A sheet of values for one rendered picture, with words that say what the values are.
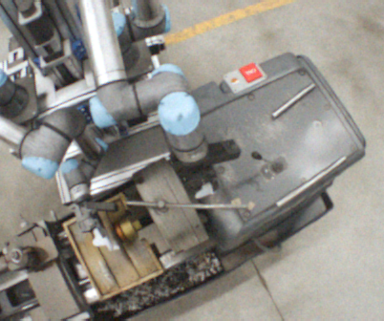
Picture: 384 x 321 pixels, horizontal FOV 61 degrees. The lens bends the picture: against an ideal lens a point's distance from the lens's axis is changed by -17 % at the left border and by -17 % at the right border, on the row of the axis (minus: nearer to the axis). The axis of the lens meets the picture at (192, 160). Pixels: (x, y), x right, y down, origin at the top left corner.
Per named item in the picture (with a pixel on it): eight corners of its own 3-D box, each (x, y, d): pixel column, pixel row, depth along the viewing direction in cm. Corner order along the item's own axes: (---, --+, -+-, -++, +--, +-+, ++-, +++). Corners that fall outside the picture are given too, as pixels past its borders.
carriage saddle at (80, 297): (49, 220, 152) (44, 217, 146) (96, 315, 139) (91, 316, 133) (3, 246, 149) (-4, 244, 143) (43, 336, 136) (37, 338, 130)
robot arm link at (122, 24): (98, 36, 132) (90, 16, 119) (132, 26, 132) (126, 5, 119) (102, 60, 128) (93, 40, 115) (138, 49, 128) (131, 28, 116)
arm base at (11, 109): (-1, 95, 139) (-11, 84, 130) (27, 80, 140) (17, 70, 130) (1, 123, 134) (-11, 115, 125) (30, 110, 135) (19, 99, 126)
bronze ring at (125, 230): (131, 207, 125) (108, 220, 124) (144, 232, 123) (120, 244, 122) (137, 212, 134) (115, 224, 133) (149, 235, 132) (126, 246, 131)
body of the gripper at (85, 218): (87, 236, 131) (74, 206, 134) (107, 226, 132) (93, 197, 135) (82, 234, 124) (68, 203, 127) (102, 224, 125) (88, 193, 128)
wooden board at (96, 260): (123, 194, 154) (121, 192, 150) (165, 271, 144) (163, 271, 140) (65, 224, 151) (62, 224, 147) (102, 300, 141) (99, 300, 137)
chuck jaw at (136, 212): (156, 201, 129) (141, 175, 123) (160, 209, 125) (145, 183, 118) (127, 215, 128) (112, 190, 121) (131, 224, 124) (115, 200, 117)
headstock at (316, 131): (286, 90, 164) (300, 42, 127) (342, 179, 150) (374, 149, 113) (166, 150, 158) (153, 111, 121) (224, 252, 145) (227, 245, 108)
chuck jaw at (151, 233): (164, 216, 126) (181, 246, 121) (167, 220, 130) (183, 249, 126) (136, 231, 125) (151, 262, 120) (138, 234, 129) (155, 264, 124)
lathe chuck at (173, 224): (159, 169, 148) (151, 152, 117) (198, 242, 143) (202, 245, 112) (138, 180, 147) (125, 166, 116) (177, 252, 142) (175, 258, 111)
